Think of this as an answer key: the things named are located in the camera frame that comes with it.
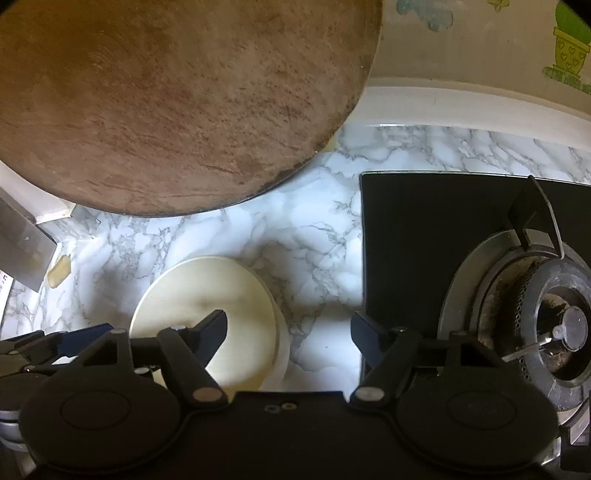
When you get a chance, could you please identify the cream round plate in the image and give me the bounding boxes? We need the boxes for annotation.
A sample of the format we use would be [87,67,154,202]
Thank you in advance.
[130,256,290,397]

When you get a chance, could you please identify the stainless steel bowl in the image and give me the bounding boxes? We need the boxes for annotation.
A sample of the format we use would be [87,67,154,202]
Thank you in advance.
[0,409,28,453]

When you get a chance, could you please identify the yellow adhesive pad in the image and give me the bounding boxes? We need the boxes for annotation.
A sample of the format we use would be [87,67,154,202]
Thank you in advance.
[46,255,71,289]

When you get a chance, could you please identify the white knife rack box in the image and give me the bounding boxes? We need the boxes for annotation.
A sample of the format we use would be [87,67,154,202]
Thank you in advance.
[0,162,75,225]

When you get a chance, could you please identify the gas burner with grate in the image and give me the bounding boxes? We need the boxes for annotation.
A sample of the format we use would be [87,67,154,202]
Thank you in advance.
[437,174,591,414]

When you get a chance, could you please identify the black gas stove top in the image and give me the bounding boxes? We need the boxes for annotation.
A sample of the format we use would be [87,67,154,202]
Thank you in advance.
[358,170,591,471]

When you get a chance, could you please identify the round wooden cutting board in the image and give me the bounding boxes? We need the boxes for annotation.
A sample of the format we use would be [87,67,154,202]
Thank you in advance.
[1,1,383,216]

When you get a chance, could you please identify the steel cleaver with wooden handle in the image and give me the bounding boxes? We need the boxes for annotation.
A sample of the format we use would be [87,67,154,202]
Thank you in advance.
[0,197,57,292]

